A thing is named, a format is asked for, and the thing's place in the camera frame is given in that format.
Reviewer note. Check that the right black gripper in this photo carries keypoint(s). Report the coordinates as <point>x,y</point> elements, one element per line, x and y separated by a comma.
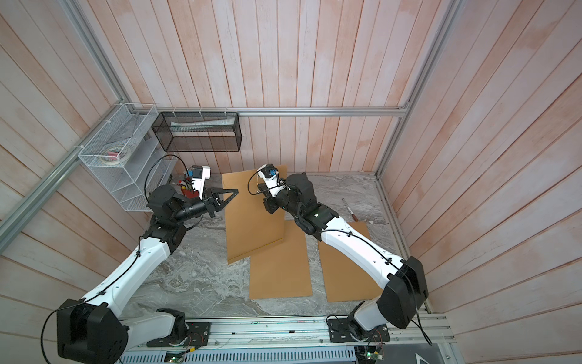
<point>271,204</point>

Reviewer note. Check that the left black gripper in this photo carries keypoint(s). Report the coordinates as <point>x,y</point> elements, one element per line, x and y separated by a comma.
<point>213,204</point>

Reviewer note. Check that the brown kraft file bag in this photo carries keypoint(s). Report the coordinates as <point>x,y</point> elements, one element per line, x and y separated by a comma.
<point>249,227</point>

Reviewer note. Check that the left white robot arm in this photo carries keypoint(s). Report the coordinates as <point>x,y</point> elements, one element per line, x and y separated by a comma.
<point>90,330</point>

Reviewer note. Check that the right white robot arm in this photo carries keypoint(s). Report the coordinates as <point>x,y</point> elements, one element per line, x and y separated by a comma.
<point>402,281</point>

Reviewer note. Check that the middle brown file bag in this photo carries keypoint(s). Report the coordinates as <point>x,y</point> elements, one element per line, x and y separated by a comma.
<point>282,271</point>

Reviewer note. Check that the right brown file bag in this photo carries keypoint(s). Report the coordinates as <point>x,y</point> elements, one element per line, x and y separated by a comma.
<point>343,279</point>

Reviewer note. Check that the red metal pencil bucket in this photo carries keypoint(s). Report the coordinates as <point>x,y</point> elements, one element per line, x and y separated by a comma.
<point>188,189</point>

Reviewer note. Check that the tape roll on shelf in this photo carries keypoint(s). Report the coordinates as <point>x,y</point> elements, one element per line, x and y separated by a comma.
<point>113,156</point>

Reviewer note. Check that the black mesh wall basket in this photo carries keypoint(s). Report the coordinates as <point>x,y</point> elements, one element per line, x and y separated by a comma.
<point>198,132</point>

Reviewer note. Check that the horizontal aluminium wall rail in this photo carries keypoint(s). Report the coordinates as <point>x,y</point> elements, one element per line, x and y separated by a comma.
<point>252,112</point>

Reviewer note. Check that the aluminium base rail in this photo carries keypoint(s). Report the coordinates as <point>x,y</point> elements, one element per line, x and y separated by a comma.
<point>269,332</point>

